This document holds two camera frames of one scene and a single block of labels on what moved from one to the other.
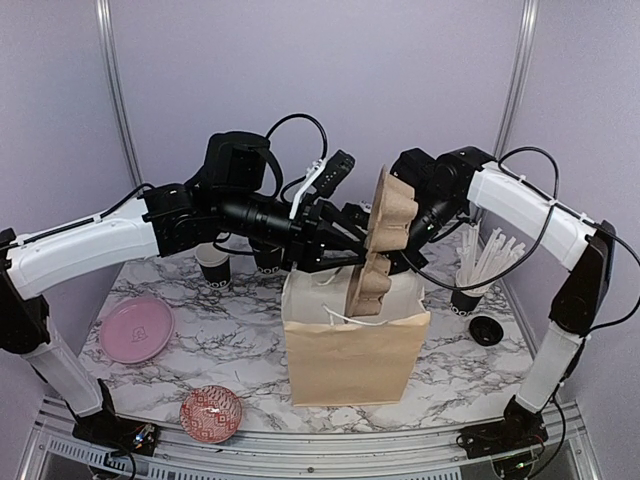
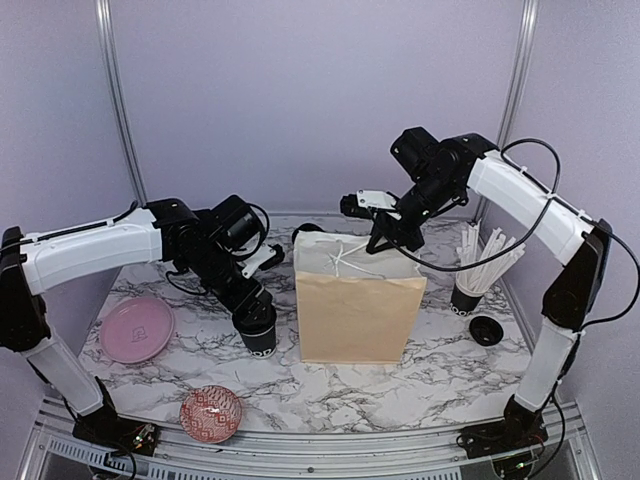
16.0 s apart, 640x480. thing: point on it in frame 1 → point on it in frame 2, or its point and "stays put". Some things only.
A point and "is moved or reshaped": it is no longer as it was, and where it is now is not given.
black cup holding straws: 462,303 stays put
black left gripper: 309,229 → 240,298
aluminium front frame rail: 272,455 stays put
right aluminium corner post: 527,31 stays put
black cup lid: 486,330 stays put
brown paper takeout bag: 340,360 is moved or reshaped
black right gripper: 411,255 → 413,238
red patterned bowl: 211,413 stays put
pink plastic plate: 135,329 stays put
